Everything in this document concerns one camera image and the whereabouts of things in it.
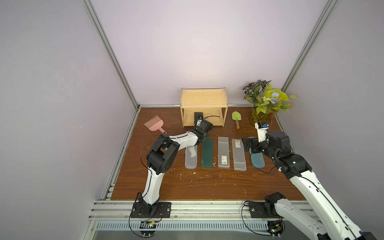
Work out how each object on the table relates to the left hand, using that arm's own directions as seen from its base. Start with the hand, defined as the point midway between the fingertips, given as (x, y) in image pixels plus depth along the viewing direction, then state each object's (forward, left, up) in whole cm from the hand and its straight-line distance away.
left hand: (204, 129), depth 100 cm
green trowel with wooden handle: (+16, -26, -4) cm, 30 cm away
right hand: (-17, -24, +20) cm, 36 cm away
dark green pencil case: (-16, -2, -3) cm, 17 cm away
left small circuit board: (-55, +28, -8) cm, 62 cm away
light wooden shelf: (+10, -5, +16) cm, 20 cm away
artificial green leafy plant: (+11, -39, +19) cm, 44 cm away
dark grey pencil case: (+14, +5, -1) cm, 15 cm away
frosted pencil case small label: (-22, -21, -1) cm, 31 cm away
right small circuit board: (-53, -34, -6) cm, 64 cm away
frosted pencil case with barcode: (-15, -13, -4) cm, 20 cm away
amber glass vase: (+13, -40, -3) cm, 42 cm away
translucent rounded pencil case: (-18, +8, -4) cm, 21 cm away
